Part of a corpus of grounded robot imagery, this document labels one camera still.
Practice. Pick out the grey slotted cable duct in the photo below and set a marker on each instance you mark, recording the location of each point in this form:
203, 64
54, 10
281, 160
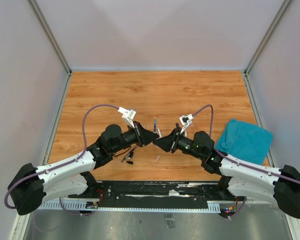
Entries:
83, 205

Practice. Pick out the teal barrel gel pen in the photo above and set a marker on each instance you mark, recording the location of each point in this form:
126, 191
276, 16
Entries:
155, 125

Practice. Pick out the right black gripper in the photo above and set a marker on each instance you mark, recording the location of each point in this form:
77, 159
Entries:
169, 143

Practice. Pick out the white pen black end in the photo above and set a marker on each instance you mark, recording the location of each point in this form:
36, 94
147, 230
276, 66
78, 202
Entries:
159, 132

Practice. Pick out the small black pen cap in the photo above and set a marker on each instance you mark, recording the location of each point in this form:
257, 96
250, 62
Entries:
129, 162

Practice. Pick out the teal cloth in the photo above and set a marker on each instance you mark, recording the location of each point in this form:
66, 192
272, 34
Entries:
245, 141

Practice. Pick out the dark purple pen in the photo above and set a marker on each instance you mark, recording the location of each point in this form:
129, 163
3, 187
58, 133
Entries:
125, 159

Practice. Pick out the left aluminium frame post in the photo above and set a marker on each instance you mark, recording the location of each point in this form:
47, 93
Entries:
49, 34

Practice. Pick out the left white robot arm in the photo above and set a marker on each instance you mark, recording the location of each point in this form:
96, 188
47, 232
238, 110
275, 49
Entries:
72, 176

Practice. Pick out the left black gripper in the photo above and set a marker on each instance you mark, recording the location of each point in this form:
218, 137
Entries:
144, 136

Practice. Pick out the right aluminium frame post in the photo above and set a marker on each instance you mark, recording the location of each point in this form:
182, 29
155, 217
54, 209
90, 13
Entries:
286, 4

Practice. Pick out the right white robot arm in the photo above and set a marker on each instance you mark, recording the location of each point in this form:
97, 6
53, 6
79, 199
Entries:
240, 178

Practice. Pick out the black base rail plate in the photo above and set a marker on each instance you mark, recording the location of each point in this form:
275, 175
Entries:
161, 193

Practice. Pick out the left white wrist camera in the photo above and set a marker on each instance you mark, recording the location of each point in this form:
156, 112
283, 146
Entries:
128, 116

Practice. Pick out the aluminium frame post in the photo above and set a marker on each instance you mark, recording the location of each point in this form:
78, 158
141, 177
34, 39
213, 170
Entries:
286, 4
49, 34

